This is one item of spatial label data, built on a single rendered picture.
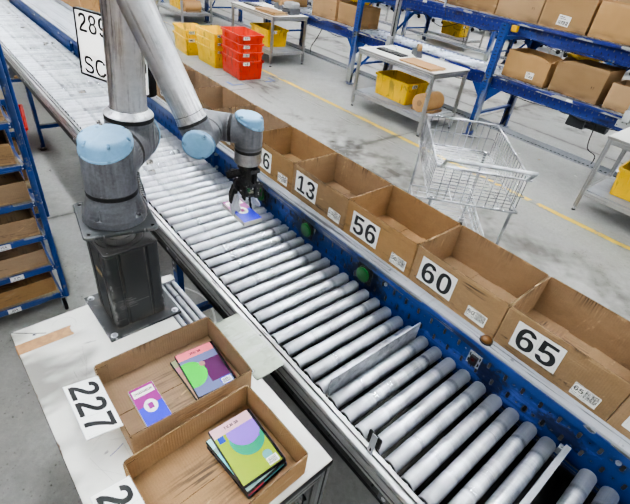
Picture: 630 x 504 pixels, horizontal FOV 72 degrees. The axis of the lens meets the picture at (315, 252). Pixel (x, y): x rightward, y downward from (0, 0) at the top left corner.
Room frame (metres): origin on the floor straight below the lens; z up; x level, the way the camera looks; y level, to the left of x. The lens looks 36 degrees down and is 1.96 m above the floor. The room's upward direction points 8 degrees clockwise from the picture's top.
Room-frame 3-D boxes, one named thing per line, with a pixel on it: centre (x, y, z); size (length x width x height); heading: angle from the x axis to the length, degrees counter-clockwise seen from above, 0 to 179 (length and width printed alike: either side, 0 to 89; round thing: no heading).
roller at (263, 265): (1.55, 0.20, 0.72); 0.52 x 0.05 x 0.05; 135
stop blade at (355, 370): (1.06, -0.28, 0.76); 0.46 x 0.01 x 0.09; 135
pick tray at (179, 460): (0.57, 0.17, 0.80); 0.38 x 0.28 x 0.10; 138
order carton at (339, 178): (1.91, -0.08, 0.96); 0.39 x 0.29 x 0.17; 45
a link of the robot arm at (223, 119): (1.33, 0.38, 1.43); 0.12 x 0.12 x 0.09; 3
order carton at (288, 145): (2.19, 0.20, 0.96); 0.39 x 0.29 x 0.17; 45
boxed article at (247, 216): (1.37, 0.29, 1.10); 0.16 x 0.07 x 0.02; 43
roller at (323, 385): (1.09, -0.25, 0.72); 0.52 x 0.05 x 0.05; 135
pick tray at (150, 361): (0.83, 0.37, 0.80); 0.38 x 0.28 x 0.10; 135
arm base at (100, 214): (1.15, 0.65, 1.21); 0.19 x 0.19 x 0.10
